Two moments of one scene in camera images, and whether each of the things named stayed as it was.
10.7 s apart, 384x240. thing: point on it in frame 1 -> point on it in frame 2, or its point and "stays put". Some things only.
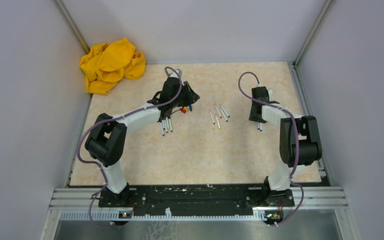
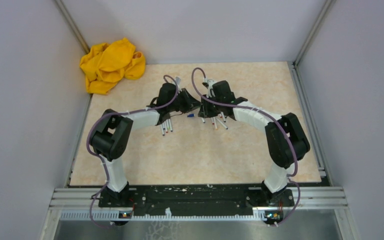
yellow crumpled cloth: [106, 64] stays put
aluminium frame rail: [321, 197] stays put
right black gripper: [253, 118] -> [204, 112]
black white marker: [223, 115] -> [221, 122]
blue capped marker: [171, 128] stays put
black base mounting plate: [197, 199] stays put
